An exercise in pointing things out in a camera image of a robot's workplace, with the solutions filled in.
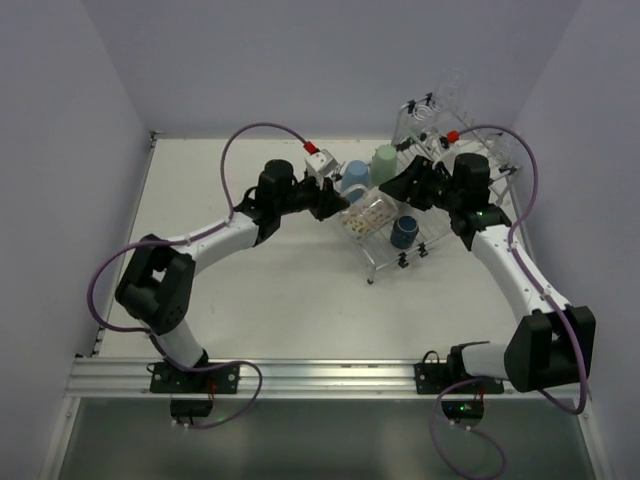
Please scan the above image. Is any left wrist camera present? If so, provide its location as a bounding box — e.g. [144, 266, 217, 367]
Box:
[304, 149, 340, 177]

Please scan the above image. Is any light blue plastic cup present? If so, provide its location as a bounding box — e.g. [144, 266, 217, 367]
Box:
[341, 160, 370, 192]

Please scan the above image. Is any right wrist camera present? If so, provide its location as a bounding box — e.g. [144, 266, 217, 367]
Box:
[432, 130, 460, 163]

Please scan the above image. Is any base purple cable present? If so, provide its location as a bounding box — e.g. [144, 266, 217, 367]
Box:
[179, 363, 264, 431]
[430, 377, 507, 480]

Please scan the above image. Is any clear glass on rack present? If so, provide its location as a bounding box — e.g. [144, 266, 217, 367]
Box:
[486, 131, 520, 168]
[433, 68, 469, 113]

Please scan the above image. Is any clear glass on rack top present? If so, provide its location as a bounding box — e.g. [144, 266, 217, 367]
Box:
[433, 68, 469, 113]

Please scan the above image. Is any metal wire dish rack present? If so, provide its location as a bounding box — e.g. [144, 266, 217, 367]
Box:
[335, 93, 519, 284]

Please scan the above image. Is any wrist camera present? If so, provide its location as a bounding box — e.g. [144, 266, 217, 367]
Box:
[304, 149, 340, 177]
[432, 130, 460, 163]

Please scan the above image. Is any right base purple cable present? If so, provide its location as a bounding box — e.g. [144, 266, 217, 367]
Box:
[430, 377, 507, 480]

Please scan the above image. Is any clear glass on rack right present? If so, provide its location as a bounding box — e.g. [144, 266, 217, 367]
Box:
[486, 131, 520, 168]

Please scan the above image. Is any black controller box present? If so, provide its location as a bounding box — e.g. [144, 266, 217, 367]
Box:
[441, 395, 485, 428]
[169, 399, 213, 425]

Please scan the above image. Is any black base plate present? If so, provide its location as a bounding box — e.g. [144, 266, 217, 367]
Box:
[413, 347, 505, 395]
[149, 361, 240, 395]

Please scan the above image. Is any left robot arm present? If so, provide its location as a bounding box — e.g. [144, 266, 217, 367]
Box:
[115, 159, 350, 372]

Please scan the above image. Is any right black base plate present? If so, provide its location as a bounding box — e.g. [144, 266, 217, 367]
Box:
[413, 347, 505, 395]

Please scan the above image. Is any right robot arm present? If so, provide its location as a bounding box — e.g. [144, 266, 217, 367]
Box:
[379, 153, 595, 392]

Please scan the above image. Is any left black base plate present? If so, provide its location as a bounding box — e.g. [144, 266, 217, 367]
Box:
[149, 361, 240, 395]

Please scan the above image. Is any dark blue ceramic cup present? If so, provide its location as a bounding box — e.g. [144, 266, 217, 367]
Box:
[390, 215, 419, 250]

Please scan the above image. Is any white patterned ceramic mug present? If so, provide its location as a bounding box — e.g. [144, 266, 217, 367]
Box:
[339, 187, 399, 242]

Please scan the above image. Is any right black controller box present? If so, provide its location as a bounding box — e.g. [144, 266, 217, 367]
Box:
[441, 395, 485, 428]

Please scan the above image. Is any aluminium mounting rail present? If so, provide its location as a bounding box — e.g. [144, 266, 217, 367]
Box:
[69, 353, 591, 401]

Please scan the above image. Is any left black controller box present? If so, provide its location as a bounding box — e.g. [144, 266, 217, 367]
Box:
[169, 399, 213, 425]

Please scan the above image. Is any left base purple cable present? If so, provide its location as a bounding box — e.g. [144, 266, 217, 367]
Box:
[179, 363, 264, 431]

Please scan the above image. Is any light green plastic cup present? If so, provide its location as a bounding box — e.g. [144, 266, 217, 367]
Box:
[369, 144, 398, 186]

